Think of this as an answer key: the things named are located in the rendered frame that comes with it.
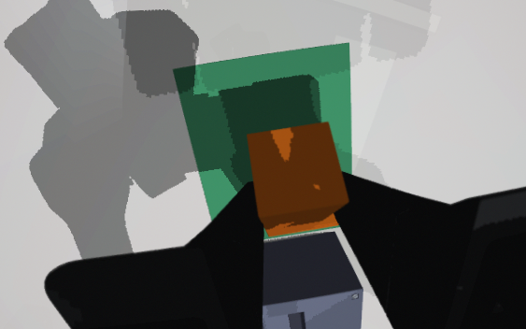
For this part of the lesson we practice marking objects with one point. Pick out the orange l-shaped block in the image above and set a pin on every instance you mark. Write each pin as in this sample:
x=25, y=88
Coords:
x=297, y=178

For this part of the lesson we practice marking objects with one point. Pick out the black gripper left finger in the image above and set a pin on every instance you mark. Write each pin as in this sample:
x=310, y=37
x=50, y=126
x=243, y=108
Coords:
x=216, y=277

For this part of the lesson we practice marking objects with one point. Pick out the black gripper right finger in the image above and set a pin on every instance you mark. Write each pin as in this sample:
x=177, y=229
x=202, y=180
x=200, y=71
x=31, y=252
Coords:
x=421, y=256

